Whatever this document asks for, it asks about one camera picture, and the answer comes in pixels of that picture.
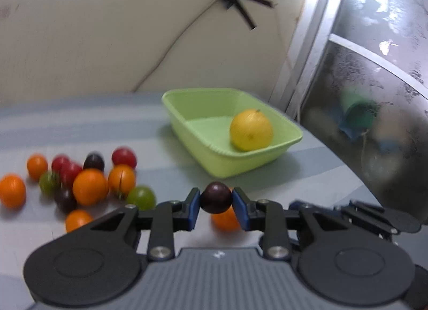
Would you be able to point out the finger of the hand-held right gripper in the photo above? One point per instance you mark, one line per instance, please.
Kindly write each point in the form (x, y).
(384, 221)

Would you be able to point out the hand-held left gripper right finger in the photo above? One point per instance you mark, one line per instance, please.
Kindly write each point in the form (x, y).
(240, 211)

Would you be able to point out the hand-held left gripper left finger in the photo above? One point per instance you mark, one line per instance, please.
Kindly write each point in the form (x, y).
(193, 209)

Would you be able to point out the orange cherry tomato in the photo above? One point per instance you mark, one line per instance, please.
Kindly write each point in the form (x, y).
(224, 223)

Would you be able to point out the dark purple cherry tomato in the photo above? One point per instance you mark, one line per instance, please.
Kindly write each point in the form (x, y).
(216, 197)

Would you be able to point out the light green plastic basin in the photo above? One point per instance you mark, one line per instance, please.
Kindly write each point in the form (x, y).
(207, 159)

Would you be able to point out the pile of mixed cherry tomatoes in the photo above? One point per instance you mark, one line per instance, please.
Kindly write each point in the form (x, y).
(90, 186)

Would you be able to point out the yellow lemon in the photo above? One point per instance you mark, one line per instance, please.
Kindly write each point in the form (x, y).
(250, 131)

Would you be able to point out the green bucket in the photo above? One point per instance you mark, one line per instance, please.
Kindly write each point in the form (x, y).
(359, 112)

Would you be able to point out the striped grey tablecloth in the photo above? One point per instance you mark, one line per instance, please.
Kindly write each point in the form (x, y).
(100, 122)

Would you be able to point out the frosted glass sliding door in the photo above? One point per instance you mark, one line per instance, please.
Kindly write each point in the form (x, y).
(378, 62)

